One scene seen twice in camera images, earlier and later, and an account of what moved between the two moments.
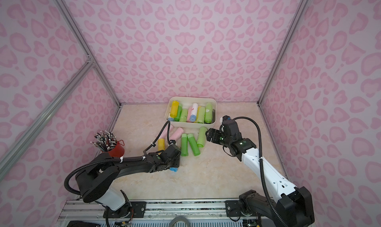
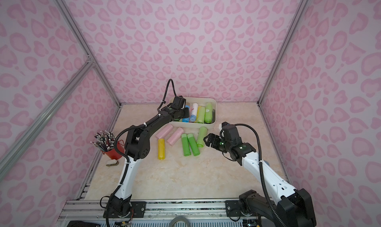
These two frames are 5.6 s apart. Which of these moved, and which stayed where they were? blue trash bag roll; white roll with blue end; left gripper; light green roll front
Moved: left gripper; blue trash bag roll
Stayed: white roll with blue end; light green roll front
